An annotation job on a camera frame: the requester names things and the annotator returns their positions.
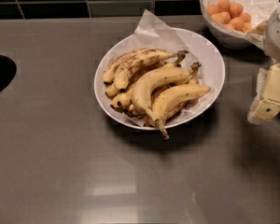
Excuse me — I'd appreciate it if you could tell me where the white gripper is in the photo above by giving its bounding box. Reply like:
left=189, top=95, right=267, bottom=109
left=247, top=5, right=280, bottom=125

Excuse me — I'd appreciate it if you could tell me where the white bowl with oranges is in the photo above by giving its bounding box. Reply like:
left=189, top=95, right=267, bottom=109
left=200, top=0, right=278, bottom=49

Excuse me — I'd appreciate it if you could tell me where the front yellow banana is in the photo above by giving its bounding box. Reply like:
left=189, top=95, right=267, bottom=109
left=152, top=84, right=210, bottom=139

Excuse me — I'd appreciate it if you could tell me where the white banana bowl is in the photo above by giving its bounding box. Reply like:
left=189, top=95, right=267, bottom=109
left=93, top=28, right=225, bottom=131

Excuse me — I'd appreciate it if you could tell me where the large curved yellow banana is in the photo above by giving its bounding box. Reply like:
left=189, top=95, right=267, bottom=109
left=132, top=63, right=201, bottom=121

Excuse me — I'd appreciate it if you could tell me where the spotted banana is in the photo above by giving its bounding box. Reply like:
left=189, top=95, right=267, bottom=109
left=113, top=49, right=188, bottom=91
left=103, top=48, right=155, bottom=84

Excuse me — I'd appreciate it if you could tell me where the small banana lower left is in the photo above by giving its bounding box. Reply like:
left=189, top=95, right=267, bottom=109
left=110, top=85, right=134, bottom=109

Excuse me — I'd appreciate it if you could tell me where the small banana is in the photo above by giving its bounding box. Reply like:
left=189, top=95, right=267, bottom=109
left=110, top=85, right=134, bottom=109
left=105, top=83, right=119, bottom=98

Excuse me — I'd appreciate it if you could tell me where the small banana far left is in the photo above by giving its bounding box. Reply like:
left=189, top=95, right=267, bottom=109
left=105, top=83, right=119, bottom=98

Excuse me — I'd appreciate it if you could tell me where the spotted banana top left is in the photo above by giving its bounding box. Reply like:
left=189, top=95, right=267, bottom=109
left=103, top=48, right=155, bottom=84

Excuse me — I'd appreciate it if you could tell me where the orange fruit lower right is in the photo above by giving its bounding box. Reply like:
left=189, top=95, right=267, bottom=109
left=242, top=22, right=252, bottom=33

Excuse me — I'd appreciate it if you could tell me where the orange fruit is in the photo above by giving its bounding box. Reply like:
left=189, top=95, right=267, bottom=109
left=240, top=12, right=251, bottom=22
left=207, top=5, right=219, bottom=15
left=242, top=22, right=252, bottom=33
left=229, top=3, right=244, bottom=18
left=230, top=17, right=245, bottom=31
left=217, top=0, right=231, bottom=12
left=212, top=12, right=231, bottom=24

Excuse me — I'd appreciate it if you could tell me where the orange fruit lower centre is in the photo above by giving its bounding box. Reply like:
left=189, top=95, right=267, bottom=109
left=230, top=17, right=245, bottom=31

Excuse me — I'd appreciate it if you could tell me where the white paper liner under oranges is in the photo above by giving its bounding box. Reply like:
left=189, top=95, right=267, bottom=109
left=199, top=0, right=279, bottom=49

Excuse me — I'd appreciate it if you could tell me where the orange fruit top right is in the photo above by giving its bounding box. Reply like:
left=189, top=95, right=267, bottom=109
left=229, top=3, right=244, bottom=18

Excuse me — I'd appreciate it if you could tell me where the orange fruit top left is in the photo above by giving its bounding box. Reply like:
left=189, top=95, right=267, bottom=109
left=217, top=0, right=231, bottom=12

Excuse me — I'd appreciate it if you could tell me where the orange fruit far left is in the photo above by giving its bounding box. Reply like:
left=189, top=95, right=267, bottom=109
left=207, top=5, right=219, bottom=15

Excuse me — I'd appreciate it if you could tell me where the round sink hole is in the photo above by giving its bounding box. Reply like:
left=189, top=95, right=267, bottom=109
left=0, top=55, right=17, bottom=92

